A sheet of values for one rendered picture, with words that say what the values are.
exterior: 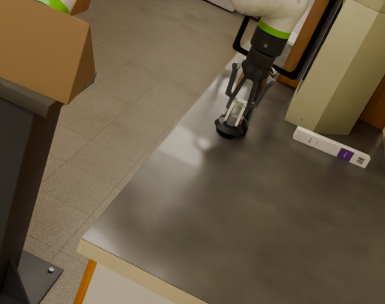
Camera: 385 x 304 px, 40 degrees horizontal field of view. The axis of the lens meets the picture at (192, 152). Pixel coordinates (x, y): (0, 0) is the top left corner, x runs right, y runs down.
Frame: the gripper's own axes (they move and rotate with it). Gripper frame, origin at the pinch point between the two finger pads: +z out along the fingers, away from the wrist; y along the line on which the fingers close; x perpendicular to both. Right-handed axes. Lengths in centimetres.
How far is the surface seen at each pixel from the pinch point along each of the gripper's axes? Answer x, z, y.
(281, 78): -76, 10, -9
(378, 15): -40, -35, -27
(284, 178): 2.7, 11.0, -21.4
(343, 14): -39, -31, -17
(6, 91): 25, 13, 58
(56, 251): -24, 105, 46
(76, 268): -20, 105, 34
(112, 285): 65, 18, 5
